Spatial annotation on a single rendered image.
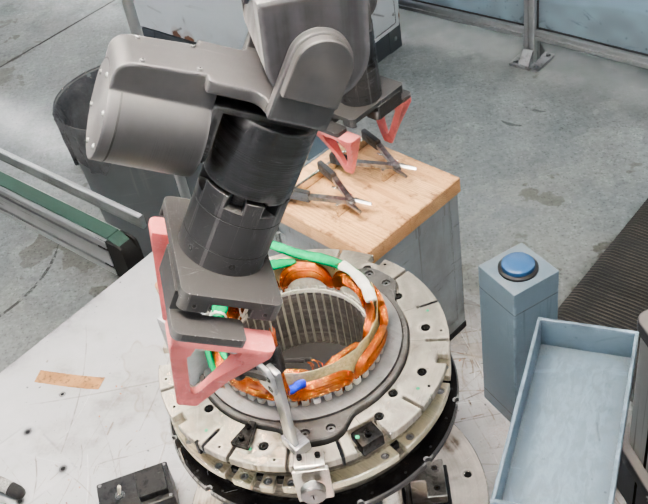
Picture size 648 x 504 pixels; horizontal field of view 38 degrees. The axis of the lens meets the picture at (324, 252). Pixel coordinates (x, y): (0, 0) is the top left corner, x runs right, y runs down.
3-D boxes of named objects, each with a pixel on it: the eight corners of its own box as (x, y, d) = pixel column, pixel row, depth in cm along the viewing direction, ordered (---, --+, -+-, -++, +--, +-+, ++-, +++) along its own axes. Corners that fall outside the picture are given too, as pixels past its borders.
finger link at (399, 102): (347, 152, 132) (337, 94, 126) (380, 127, 135) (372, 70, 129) (384, 167, 128) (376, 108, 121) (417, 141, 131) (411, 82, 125)
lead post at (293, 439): (297, 458, 91) (276, 379, 84) (282, 443, 93) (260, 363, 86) (311, 448, 92) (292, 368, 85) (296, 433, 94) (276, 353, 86)
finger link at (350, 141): (320, 172, 129) (309, 115, 123) (355, 146, 132) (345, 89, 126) (357, 188, 125) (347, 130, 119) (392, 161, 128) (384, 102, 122)
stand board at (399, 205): (261, 212, 131) (258, 199, 129) (353, 145, 140) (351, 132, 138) (368, 269, 119) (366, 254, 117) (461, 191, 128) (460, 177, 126)
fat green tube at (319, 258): (267, 255, 108) (264, 242, 107) (291, 237, 110) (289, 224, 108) (361, 309, 99) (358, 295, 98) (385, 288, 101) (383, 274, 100)
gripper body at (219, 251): (173, 316, 56) (209, 217, 52) (156, 216, 64) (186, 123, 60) (275, 328, 58) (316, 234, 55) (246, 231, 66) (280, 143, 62)
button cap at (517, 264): (515, 282, 114) (515, 276, 113) (494, 265, 117) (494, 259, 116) (541, 268, 115) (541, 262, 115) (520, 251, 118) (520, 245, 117)
